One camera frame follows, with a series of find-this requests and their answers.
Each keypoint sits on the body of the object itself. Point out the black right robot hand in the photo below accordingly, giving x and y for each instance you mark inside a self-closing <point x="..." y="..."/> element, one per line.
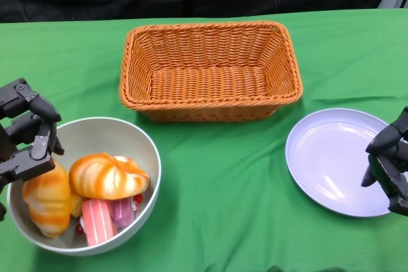
<point x="392" y="163"/>

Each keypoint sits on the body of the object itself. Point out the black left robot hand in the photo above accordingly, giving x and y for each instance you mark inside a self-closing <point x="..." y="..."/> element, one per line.
<point x="22" y="106"/>

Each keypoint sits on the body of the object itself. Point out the grey round bowl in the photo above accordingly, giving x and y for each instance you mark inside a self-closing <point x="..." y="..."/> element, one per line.
<point x="105" y="135"/>

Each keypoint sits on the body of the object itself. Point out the orange striped croissant bread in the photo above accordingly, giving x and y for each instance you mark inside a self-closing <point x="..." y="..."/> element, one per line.
<point x="48" y="202"/>

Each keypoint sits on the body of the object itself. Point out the lavender round plate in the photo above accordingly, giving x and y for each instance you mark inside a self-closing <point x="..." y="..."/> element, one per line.
<point x="325" y="163"/>

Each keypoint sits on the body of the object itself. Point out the yellow cake slice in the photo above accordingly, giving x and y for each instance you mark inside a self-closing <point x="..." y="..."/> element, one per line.
<point x="76" y="206"/>

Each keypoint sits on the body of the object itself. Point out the white cream cherry cake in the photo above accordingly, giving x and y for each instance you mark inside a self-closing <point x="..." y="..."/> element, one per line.
<point x="79" y="227"/>
<point x="138" y="202"/>

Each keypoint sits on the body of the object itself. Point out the salmon pink cake slice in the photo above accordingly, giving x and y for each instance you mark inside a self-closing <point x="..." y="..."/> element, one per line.
<point x="97" y="222"/>

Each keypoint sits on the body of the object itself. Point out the magenta pink cake slice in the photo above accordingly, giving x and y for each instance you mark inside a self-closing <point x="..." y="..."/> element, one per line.
<point x="122" y="213"/>

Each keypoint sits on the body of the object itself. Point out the orange wicker basket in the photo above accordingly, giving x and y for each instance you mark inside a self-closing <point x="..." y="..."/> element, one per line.
<point x="207" y="84"/>

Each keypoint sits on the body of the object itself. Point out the green tablecloth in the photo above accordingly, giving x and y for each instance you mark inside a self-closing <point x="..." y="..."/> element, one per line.
<point x="223" y="173"/>

